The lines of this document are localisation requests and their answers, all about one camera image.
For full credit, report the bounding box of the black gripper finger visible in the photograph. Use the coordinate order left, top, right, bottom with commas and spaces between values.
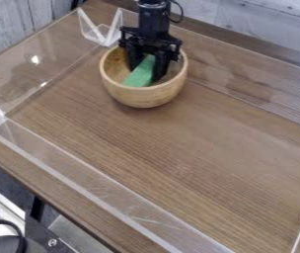
153, 50, 171, 82
127, 44, 144, 70

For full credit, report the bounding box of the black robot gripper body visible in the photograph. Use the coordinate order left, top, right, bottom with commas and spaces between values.
119, 3, 182, 60

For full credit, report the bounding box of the light wooden bowl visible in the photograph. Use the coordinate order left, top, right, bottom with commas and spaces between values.
99, 46, 189, 109

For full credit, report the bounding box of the green rectangular block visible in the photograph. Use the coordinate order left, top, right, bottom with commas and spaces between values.
123, 54, 155, 88

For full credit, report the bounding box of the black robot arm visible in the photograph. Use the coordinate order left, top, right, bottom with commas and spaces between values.
119, 0, 183, 81

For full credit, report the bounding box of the black metal table leg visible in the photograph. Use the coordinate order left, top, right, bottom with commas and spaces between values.
31, 197, 46, 221

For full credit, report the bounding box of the clear acrylic corner bracket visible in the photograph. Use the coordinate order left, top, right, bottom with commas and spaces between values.
76, 8, 124, 47

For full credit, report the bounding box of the clear acrylic tray wall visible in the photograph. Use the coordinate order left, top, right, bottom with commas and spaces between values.
0, 1, 300, 253

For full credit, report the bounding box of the black metal base plate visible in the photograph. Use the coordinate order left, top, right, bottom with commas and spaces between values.
26, 215, 78, 253

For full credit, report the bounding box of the black cable loop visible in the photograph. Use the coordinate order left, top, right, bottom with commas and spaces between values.
0, 219, 30, 253

